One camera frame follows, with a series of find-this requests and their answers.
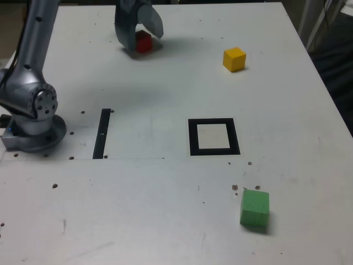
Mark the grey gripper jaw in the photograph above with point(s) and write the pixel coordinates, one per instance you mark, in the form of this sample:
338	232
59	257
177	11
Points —
125	25
153	22

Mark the red cube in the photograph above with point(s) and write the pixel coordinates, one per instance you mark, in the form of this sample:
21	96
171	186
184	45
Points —
144	42

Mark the yellow cube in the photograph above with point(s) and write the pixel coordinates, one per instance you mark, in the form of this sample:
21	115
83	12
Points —
234	59

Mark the green cube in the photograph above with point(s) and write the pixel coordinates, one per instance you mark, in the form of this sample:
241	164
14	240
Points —
255	208

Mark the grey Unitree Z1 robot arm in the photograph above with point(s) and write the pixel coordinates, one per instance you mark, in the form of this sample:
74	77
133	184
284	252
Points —
30	69

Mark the black tape square outline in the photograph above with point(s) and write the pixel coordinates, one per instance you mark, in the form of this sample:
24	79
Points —
211	121

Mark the black tape strip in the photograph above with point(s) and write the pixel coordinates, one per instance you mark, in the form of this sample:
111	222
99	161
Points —
101	124

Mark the white metal frame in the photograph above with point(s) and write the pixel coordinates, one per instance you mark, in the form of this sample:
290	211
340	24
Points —
304	16

